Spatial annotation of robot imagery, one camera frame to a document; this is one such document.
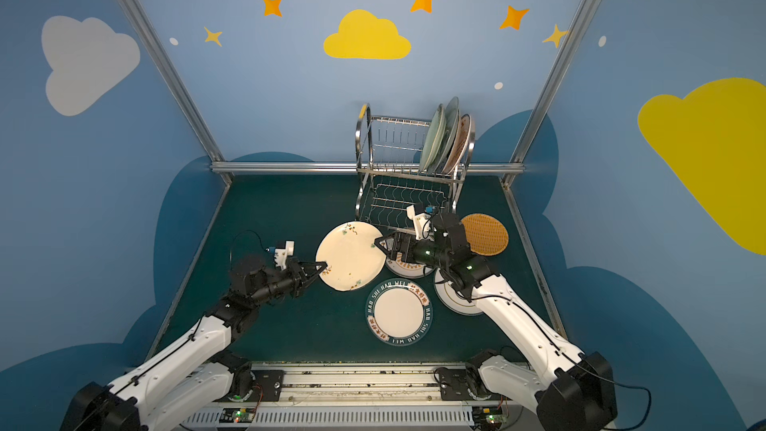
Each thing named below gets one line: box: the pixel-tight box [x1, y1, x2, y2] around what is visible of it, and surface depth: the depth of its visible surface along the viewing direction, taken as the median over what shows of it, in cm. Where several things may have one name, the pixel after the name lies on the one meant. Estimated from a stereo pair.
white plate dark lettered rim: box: [365, 277, 434, 348], surface depth 88 cm
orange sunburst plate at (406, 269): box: [384, 252, 437, 279], surface depth 95 cm
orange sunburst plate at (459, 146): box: [442, 113, 472, 175], surface depth 80 cm
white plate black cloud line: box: [433, 268, 482, 316], surface depth 90 cm
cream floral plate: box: [315, 221, 387, 293], surface depth 80 cm
